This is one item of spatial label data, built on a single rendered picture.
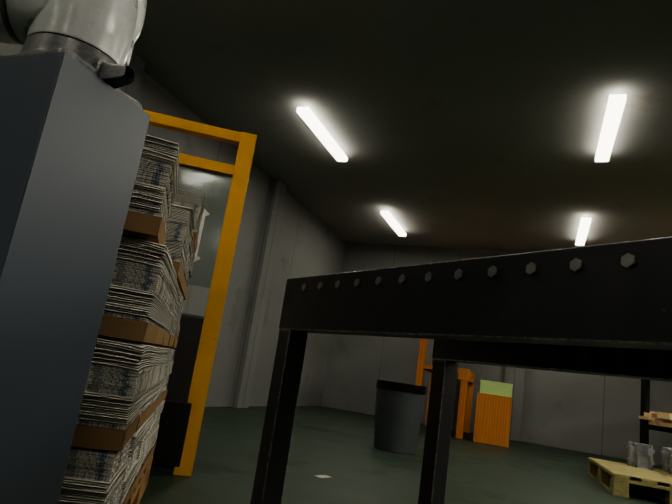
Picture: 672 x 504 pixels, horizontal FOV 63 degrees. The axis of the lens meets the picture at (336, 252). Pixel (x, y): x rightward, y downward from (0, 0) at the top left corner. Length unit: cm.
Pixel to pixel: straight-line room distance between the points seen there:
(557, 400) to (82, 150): 908
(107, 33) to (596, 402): 915
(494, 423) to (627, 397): 257
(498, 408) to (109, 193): 722
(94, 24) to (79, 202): 30
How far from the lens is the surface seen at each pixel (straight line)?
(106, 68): 101
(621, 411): 969
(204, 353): 296
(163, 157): 133
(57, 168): 91
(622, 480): 516
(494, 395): 790
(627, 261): 71
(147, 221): 128
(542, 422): 962
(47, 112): 91
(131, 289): 129
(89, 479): 132
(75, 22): 104
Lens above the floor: 60
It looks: 12 degrees up
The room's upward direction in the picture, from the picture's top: 9 degrees clockwise
